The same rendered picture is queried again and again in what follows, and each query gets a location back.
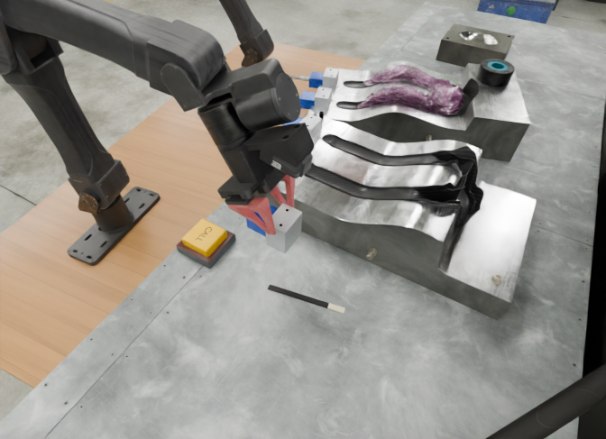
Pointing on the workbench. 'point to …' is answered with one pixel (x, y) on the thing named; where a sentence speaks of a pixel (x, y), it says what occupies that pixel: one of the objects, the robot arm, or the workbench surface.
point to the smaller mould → (472, 45)
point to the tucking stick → (307, 298)
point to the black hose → (558, 408)
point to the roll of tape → (495, 72)
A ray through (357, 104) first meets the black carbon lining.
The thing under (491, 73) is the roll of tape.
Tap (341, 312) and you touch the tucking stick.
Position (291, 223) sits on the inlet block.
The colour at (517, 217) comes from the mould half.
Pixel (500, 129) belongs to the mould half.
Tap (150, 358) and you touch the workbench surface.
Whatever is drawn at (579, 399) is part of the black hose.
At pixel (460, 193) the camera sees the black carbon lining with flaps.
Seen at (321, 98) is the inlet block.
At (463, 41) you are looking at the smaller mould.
